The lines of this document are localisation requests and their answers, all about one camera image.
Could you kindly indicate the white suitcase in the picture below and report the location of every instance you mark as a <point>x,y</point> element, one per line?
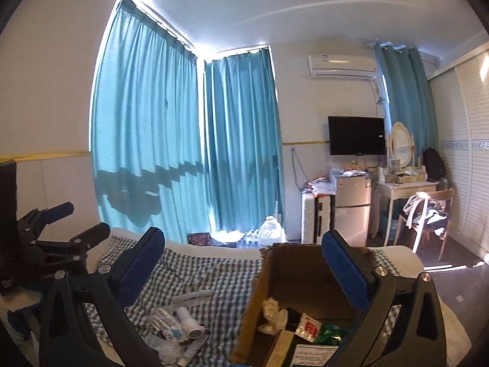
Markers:
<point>317,217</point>

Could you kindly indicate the clear floss pick jar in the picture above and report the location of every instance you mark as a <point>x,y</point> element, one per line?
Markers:
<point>167,352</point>

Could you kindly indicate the green white product box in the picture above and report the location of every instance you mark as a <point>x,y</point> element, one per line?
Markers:
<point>287,351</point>

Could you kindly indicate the white wall air conditioner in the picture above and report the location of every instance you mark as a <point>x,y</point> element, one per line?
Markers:
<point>330,65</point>

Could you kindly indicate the oval vanity mirror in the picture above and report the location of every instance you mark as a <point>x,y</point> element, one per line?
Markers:
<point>400,145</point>

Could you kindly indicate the large left teal curtain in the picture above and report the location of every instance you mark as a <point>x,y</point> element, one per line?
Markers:
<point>144,133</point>

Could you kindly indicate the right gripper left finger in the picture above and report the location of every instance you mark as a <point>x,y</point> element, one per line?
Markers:
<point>67,337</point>

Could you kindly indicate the white sliding wardrobe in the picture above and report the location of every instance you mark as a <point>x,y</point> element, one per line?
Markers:
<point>460,96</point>

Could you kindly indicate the black wall television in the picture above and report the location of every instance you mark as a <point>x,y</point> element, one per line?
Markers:
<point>356,136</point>

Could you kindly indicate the wooden chair with clothes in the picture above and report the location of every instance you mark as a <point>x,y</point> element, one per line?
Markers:
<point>427,213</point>

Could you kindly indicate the green wrapper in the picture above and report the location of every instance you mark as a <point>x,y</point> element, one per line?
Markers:
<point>331,335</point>

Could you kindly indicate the white dressing table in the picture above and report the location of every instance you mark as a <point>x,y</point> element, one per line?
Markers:
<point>394,192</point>

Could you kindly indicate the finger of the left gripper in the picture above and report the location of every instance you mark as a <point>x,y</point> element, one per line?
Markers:
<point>71,255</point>
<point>31,225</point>

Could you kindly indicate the right teal curtain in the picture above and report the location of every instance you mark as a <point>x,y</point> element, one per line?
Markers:
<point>410,97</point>

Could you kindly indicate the middle teal curtain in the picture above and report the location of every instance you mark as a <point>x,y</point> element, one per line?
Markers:
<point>244,163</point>

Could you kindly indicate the brown cardboard box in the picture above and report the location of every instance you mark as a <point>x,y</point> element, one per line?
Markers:
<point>298,278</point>

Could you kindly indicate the white crumpled cloth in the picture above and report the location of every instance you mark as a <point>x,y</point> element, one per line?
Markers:
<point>276,318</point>

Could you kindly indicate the red snack packet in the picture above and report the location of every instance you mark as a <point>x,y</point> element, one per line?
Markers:
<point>308,328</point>

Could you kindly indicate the silver mini fridge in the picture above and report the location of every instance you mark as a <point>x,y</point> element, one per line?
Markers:
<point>352,208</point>

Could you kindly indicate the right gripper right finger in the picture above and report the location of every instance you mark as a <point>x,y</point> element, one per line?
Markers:
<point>354,274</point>

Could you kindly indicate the black backpack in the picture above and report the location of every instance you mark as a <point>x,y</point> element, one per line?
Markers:
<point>434,164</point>

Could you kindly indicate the white flat comb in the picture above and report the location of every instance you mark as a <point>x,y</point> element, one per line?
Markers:
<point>192,299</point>

